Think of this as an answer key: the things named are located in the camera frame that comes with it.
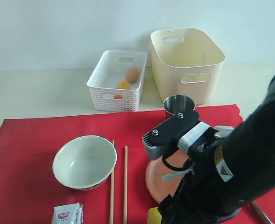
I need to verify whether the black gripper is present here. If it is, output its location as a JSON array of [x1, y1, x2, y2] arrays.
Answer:
[[157, 163, 242, 224]]

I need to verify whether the yellow lemon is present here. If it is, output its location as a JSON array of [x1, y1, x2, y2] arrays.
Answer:
[[147, 207, 162, 224]]

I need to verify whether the stainless steel cup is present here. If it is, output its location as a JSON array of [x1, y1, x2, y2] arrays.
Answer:
[[163, 95, 195, 119]]

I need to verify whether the fried chicken nugget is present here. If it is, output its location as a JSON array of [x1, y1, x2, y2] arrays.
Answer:
[[113, 94, 123, 99]]

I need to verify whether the yellow cheese wedge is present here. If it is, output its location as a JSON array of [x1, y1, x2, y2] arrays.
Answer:
[[117, 79, 131, 90]]

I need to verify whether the brown egg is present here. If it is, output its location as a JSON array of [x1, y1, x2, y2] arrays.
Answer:
[[125, 68, 139, 83]]

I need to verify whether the white milk carton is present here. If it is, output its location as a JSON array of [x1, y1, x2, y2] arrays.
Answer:
[[51, 203, 83, 224]]

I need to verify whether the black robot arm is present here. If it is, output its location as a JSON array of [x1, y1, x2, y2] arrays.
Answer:
[[150, 76, 275, 224]]

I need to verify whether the dark wooden spoon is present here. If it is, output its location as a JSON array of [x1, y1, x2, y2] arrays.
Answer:
[[249, 202, 273, 224]]

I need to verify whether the brown round plate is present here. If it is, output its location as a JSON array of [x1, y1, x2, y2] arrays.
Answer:
[[145, 157, 183, 203]]

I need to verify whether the right wooden chopstick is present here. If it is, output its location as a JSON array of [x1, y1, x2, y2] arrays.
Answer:
[[123, 146, 128, 224]]

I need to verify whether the wooden chopstick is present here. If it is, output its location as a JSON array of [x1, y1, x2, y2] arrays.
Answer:
[[123, 146, 128, 224], [108, 140, 115, 224]]

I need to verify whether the left wooden chopstick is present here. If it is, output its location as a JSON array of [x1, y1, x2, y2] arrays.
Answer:
[[108, 140, 115, 224]]

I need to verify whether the cream plastic storage bin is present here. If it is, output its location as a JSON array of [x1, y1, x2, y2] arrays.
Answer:
[[150, 28, 226, 105]]

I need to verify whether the white ceramic bowl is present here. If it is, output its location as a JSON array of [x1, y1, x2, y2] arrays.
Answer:
[[52, 135, 117, 191]]

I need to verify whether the white perforated plastic basket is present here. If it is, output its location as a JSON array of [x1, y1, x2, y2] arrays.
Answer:
[[86, 50, 148, 112]]

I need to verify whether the red scalloped table mat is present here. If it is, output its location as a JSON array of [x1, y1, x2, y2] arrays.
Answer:
[[0, 104, 275, 224]]

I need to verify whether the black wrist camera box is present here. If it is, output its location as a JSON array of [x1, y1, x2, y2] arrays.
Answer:
[[142, 110, 199, 160]]

